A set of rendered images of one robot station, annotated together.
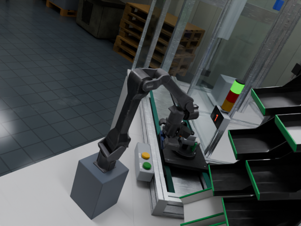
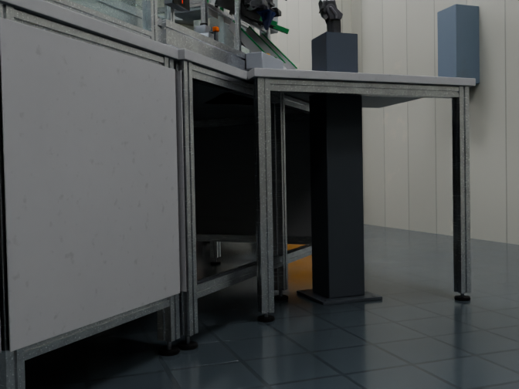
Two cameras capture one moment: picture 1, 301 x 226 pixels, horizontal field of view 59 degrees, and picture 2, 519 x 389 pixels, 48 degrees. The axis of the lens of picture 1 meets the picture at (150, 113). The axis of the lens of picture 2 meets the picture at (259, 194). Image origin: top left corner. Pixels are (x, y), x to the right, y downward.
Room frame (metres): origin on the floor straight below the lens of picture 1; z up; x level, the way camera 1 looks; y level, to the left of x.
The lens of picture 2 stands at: (2.78, 1.40, 0.49)
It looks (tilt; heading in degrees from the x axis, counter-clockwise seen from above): 2 degrees down; 221
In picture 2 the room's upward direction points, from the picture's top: 1 degrees counter-clockwise
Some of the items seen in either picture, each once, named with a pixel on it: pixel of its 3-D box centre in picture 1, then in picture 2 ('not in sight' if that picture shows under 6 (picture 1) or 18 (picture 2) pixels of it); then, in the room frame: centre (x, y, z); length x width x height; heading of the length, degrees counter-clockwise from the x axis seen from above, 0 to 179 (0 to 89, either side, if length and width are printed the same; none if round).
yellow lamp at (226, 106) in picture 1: (228, 104); not in sight; (1.24, -0.34, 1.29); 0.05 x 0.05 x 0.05
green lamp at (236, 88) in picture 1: (237, 87); not in sight; (1.24, -0.34, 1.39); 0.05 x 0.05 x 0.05
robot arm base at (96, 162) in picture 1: (106, 159); (334, 29); (0.78, 0.09, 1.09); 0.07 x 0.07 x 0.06; 60
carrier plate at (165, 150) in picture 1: (182, 151); not in sight; (1.19, -0.23, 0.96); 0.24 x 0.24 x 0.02; 16
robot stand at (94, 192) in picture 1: (98, 183); (334, 61); (0.78, 0.09, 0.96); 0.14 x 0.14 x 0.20; 60
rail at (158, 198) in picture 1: (150, 141); (228, 62); (1.24, -0.06, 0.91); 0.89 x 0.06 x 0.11; 16
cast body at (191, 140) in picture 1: (191, 137); (201, 32); (1.20, -0.24, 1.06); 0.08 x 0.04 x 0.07; 106
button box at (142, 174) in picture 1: (143, 160); (265, 65); (1.04, -0.05, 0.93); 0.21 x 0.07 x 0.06; 16
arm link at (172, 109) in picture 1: (177, 113); not in sight; (0.97, -0.10, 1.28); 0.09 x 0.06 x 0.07; 134
